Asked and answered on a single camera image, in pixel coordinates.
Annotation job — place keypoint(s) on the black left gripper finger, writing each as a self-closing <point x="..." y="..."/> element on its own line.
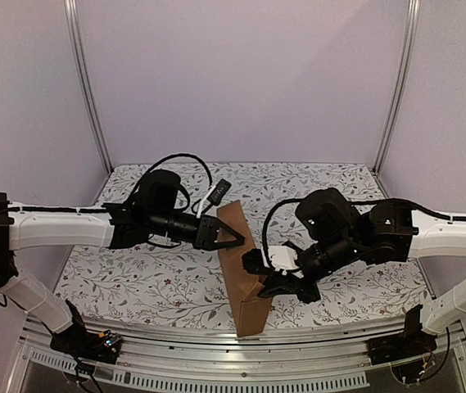
<point x="229" y="244"/>
<point x="228" y="236"/>

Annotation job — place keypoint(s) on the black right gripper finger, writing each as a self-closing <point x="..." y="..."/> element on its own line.
<point x="279" y="282"/>
<point x="267" y="292"/>

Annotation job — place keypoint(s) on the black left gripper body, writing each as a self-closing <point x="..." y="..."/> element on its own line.
<point x="204" y="231"/>

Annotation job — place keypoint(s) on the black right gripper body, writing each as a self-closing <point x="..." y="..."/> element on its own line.
<point x="288" y="280"/>

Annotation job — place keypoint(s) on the brown cardboard box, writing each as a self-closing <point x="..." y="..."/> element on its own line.
<point x="248" y="310"/>

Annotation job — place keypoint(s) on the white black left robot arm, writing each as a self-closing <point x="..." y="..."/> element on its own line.
<point x="150" y="210"/>

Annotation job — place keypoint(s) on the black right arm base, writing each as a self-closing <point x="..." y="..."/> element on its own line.
<point x="410" y="342"/>

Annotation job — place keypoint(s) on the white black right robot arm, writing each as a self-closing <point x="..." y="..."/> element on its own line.
<point x="393" y="229"/>

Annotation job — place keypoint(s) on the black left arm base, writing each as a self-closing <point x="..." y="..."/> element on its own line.
<point x="77" y="341"/>

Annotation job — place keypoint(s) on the floral patterned table mat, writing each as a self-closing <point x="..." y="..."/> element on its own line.
<point x="184" y="288"/>

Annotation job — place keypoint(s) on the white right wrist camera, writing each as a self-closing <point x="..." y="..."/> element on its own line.
<point x="282" y="260"/>

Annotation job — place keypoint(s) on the front aluminium rail frame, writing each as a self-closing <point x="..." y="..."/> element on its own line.
<point x="174" y="359"/>

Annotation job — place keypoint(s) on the left rear aluminium frame post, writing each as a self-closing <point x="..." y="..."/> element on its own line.
<point x="86" y="88"/>

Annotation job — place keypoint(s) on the aluminium frame post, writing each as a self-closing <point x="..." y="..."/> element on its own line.
<point x="86" y="88"/>
<point x="406" y="53"/>

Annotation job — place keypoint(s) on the right rear aluminium frame post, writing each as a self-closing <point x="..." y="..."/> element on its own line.
<point x="406" y="53"/>

